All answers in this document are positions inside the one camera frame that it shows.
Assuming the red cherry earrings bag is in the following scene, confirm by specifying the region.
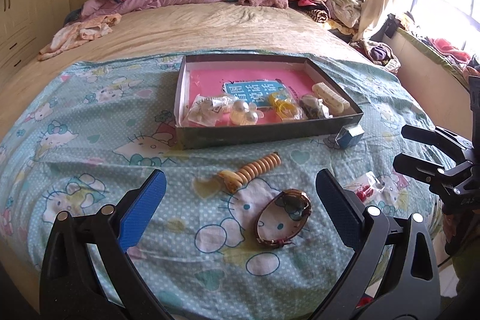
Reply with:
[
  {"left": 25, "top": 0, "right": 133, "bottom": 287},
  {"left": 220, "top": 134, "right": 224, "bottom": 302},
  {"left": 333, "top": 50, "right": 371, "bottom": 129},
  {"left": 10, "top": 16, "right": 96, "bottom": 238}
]
[{"left": 346, "top": 171, "right": 385, "bottom": 204}]

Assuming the wooden bead hair clip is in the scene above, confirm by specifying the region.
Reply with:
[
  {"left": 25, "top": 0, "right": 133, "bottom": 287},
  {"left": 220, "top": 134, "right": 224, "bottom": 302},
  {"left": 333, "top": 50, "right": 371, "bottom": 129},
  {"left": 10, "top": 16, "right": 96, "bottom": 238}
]
[{"left": 217, "top": 152, "right": 281, "bottom": 193}]

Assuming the cream hair claw clip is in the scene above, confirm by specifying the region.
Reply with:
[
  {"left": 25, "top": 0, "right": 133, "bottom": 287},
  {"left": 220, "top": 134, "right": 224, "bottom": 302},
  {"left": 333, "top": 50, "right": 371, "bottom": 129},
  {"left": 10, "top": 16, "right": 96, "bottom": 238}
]
[{"left": 312, "top": 82, "right": 351, "bottom": 115}]

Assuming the dark jewelry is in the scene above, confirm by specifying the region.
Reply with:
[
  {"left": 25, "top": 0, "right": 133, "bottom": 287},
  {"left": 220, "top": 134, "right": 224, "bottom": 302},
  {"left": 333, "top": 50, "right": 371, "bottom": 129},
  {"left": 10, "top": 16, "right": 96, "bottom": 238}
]
[{"left": 299, "top": 94, "right": 333, "bottom": 119}]

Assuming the yellow hair ties bag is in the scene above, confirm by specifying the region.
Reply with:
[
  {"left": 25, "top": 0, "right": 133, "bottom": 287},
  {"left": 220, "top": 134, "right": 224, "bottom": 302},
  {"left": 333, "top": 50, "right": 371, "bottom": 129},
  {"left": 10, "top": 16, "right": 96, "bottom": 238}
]
[{"left": 268, "top": 92, "right": 304, "bottom": 121}]

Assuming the bagged pearl earrings card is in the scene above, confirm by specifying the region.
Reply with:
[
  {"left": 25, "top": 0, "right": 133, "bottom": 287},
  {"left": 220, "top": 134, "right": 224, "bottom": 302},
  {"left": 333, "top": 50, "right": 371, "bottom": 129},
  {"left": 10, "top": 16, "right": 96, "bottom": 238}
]
[{"left": 185, "top": 94, "right": 236, "bottom": 127}]

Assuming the large pearl hair clip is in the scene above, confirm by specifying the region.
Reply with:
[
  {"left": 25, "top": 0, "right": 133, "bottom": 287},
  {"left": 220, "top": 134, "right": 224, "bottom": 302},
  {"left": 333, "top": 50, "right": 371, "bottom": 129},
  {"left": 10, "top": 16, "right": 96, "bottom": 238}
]
[{"left": 229, "top": 99, "right": 264, "bottom": 126}]

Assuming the small blue box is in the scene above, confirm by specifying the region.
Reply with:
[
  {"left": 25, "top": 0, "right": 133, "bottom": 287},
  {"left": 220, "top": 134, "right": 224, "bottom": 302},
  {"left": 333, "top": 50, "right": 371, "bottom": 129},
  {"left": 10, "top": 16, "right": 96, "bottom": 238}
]
[{"left": 334, "top": 124, "right": 365, "bottom": 149}]

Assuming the green window ledge cloth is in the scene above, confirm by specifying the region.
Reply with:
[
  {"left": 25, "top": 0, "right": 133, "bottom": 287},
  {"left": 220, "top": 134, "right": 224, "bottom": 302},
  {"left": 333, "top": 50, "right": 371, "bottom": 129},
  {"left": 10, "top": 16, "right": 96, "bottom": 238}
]
[{"left": 395, "top": 28, "right": 479, "bottom": 91}]

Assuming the Hello Kitty blue sheet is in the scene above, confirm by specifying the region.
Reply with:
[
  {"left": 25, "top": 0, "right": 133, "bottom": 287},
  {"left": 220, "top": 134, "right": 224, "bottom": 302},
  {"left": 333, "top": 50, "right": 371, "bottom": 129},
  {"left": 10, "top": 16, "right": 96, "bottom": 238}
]
[{"left": 1, "top": 55, "right": 449, "bottom": 319}]

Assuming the clothes heap by window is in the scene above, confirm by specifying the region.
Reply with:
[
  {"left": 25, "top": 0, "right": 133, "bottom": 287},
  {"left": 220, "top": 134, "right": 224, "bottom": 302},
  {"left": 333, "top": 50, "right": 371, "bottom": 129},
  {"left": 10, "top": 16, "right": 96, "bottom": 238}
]
[{"left": 349, "top": 39, "right": 401, "bottom": 74}]

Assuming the dark cardboard box tray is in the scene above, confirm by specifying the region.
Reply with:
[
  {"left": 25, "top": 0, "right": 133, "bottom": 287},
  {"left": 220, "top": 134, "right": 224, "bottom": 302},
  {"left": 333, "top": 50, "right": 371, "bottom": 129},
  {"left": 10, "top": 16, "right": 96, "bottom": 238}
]
[{"left": 174, "top": 54, "right": 363, "bottom": 149}]

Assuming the pink book in tray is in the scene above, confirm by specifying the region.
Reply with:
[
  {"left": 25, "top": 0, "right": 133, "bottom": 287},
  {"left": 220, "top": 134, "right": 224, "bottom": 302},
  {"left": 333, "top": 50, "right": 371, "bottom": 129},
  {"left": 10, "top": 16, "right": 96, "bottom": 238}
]
[{"left": 187, "top": 68, "right": 314, "bottom": 124}]

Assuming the pink patterned garment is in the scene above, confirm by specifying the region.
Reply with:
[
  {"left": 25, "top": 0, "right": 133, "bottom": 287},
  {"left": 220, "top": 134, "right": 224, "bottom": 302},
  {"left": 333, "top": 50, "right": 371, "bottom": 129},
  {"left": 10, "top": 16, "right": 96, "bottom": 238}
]
[{"left": 37, "top": 14, "right": 121, "bottom": 61}]

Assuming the beige bed cover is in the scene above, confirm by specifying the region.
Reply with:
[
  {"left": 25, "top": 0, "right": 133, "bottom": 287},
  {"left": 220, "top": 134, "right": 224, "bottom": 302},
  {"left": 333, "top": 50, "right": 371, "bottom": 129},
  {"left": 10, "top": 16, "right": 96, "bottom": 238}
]
[{"left": 0, "top": 1, "right": 376, "bottom": 133}]

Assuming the pile of clothes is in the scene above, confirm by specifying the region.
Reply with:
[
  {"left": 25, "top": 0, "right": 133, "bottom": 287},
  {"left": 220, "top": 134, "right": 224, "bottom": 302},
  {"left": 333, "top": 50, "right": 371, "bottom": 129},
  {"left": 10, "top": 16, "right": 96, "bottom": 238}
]
[{"left": 288, "top": 0, "right": 364, "bottom": 37}]

